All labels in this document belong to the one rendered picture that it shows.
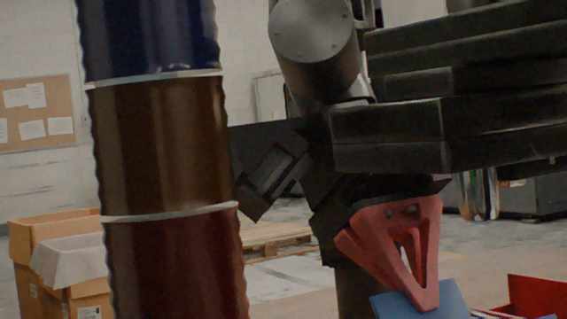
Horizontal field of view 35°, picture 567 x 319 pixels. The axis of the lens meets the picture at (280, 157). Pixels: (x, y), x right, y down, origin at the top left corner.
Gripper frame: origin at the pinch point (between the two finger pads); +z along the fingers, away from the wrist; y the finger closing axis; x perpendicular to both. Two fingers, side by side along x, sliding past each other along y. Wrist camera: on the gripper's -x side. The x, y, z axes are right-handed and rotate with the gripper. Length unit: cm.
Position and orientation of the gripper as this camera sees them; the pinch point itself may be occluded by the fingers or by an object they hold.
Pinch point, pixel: (423, 301)
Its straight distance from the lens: 61.6
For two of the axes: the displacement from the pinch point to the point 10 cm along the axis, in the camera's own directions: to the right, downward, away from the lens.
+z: 3.4, 8.6, -3.8
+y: 3.6, -5.0, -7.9
